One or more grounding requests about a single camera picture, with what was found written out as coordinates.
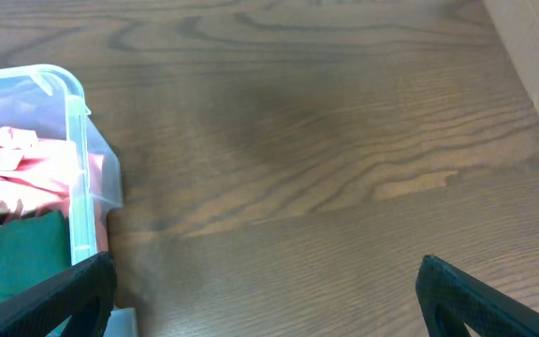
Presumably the pink printed t-shirt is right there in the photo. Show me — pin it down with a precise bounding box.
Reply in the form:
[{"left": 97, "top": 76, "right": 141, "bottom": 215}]
[{"left": 0, "top": 126, "right": 106, "bottom": 226}]

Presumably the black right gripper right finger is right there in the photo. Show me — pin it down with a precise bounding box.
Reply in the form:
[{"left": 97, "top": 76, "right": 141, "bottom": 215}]
[{"left": 415, "top": 255, "right": 539, "bottom": 337}]

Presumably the dark green shirt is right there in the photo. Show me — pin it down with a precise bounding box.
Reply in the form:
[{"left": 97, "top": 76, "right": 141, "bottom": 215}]
[{"left": 0, "top": 212, "right": 71, "bottom": 302}]

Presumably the clear plastic storage bin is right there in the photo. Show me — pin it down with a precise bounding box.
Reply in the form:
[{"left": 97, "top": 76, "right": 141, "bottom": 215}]
[{"left": 0, "top": 65, "right": 138, "bottom": 336}]

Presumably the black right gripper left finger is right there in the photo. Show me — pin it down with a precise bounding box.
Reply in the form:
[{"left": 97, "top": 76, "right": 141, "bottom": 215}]
[{"left": 0, "top": 252, "right": 117, "bottom": 337}]

